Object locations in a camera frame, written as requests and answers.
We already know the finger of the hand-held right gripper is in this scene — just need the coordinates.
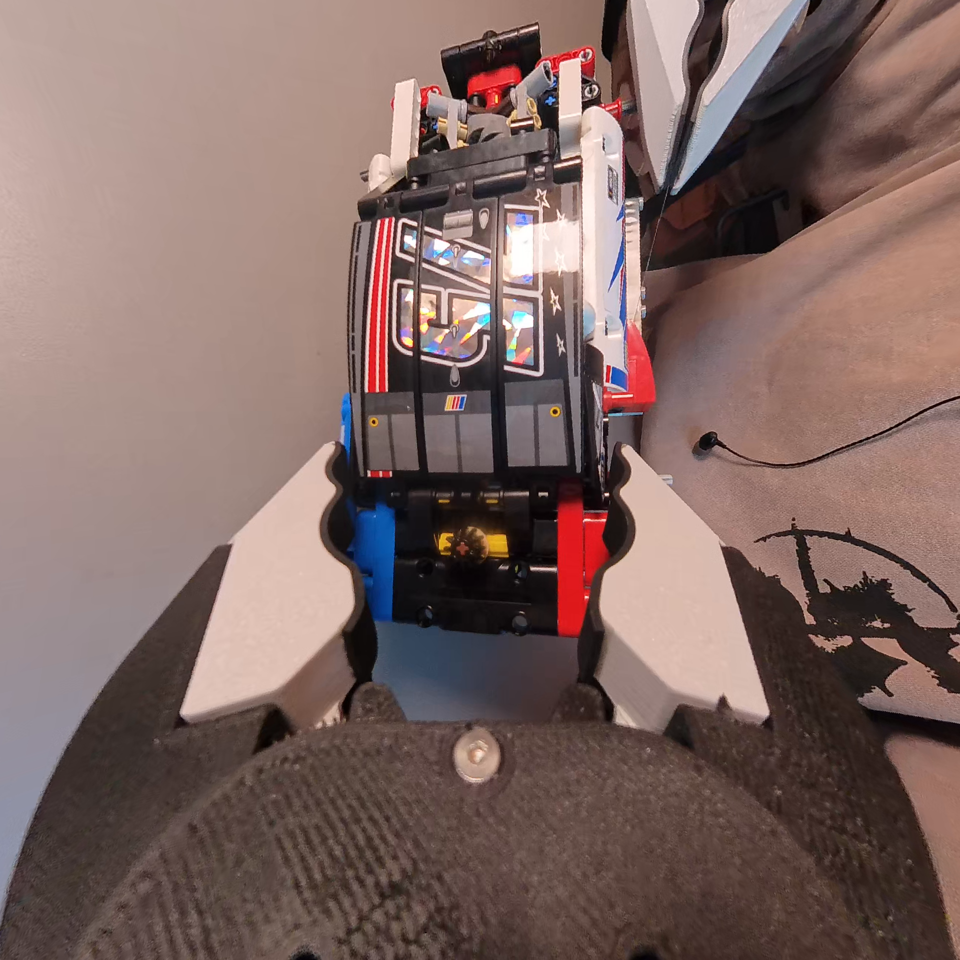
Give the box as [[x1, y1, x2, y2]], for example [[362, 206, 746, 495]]
[[669, 0, 813, 196], [626, 0, 706, 190]]

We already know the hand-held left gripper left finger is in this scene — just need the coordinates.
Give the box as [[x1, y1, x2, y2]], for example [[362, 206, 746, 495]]
[[178, 441, 378, 735]]

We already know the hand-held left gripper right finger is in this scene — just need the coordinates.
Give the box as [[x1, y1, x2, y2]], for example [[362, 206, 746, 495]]
[[582, 442, 774, 736]]

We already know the lego race car model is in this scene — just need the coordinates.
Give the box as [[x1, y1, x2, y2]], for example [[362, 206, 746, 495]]
[[341, 22, 657, 639]]

